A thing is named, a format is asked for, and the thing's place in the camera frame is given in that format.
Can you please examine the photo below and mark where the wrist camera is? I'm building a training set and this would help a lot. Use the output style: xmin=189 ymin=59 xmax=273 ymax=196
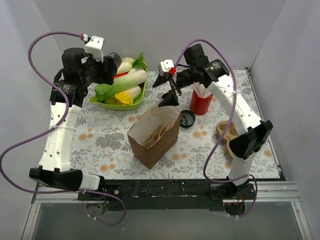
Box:
xmin=158 ymin=59 xmax=177 ymax=77
xmin=84 ymin=35 xmax=105 ymax=62

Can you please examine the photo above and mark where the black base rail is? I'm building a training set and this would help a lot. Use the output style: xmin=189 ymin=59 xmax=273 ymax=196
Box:
xmin=77 ymin=179 xmax=256 ymax=211

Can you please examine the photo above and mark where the white wrapped straws bundle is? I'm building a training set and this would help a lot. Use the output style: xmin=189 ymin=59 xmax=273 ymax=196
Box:
xmin=191 ymin=82 xmax=212 ymax=98

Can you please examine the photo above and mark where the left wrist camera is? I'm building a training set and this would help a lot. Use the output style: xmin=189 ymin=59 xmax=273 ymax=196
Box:
xmin=84 ymin=35 xmax=105 ymax=62

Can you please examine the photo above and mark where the cardboard cup carrier tray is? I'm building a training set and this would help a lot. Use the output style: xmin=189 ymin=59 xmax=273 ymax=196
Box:
xmin=216 ymin=120 xmax=239 ymax=159

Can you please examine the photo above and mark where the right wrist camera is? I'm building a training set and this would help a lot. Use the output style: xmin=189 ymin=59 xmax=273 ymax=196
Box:
xmin=158 ymin=59 xmax=177 ymax=77

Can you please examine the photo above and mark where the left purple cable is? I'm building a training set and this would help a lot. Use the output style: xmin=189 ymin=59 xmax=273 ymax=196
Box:
xmin=0 ymin=31 xmax=127 ymax=226

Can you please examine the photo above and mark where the brown paper takeout bag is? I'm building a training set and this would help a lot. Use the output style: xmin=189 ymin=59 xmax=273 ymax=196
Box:
xmin=127 ymin=106 xmax=181 ymax=169

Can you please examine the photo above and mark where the large napa cabbage toy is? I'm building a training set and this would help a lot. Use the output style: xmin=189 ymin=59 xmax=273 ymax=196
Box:
xmin=95 ymin=70 xmax=148 ymax=98

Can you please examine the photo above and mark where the red straw holder cup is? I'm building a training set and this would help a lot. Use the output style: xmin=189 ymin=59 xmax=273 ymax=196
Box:
xmin=189 ymin=90 xmax=213 ymax=116

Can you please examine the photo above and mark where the separated cardboard cup carrier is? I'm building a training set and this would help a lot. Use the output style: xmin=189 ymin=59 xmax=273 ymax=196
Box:
xmin=142 ymin=126 xmax=170 ymax=148

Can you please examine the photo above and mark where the orange carrot toy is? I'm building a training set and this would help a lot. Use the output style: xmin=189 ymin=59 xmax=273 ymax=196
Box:
xmin=114 ymin=72 xmax=128 ymax=79

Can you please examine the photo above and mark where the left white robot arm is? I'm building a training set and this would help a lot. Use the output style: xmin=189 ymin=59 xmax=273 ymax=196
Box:
xmin=29 ymin=47 xmax=121 ymax=200

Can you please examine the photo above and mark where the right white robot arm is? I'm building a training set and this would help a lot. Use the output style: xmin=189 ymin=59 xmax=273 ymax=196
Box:
xmin=152 ymin=39 xmax=273 ymax=199

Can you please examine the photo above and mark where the floral table mat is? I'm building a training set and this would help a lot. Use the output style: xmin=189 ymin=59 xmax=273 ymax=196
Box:
xmin=64 ymin=69 xmax=280 ymax=180

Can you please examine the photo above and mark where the green vegetable tray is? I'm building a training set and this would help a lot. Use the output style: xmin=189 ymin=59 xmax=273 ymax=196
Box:
xmin=97 ymin=81 xmax=147 ymax=111

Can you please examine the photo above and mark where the black coffee cup lid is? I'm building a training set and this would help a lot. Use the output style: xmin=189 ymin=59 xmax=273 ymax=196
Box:
xmin=180 ymin=109 xmax=196 ymax=128

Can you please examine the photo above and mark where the white radish toy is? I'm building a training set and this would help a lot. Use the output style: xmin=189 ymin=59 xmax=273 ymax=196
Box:
xmin=116 ymin=62 xmax=133 ymax=75

